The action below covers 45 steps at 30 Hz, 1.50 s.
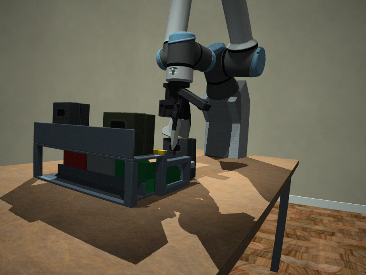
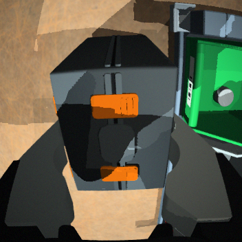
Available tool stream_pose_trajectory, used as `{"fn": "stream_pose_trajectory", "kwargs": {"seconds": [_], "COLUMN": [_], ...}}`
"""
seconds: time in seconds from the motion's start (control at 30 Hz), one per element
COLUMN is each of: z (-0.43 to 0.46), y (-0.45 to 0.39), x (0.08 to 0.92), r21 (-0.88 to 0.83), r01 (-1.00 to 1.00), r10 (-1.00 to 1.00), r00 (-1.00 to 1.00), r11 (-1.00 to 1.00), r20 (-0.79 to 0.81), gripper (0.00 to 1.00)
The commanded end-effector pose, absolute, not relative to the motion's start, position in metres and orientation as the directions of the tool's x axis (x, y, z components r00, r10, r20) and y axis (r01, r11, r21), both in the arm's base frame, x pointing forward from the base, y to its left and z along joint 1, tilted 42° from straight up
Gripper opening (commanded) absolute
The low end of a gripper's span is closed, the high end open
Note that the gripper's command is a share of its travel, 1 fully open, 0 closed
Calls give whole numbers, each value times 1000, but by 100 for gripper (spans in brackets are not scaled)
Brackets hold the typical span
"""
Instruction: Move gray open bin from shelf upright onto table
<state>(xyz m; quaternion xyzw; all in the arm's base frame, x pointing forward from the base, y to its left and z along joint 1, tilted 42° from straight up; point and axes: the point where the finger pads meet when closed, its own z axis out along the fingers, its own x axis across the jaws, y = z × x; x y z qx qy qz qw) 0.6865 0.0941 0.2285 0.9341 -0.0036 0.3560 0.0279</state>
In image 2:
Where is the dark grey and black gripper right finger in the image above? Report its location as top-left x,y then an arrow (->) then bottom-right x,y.
162,114 -> 242,242

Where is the grey metal disc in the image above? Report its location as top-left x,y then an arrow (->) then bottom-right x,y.
215,87 -> 234,107

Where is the green open bin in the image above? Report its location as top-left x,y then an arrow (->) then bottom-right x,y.
181,36 -> 242,146

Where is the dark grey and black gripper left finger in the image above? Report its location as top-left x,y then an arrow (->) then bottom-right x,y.
0,120 -> 74,242

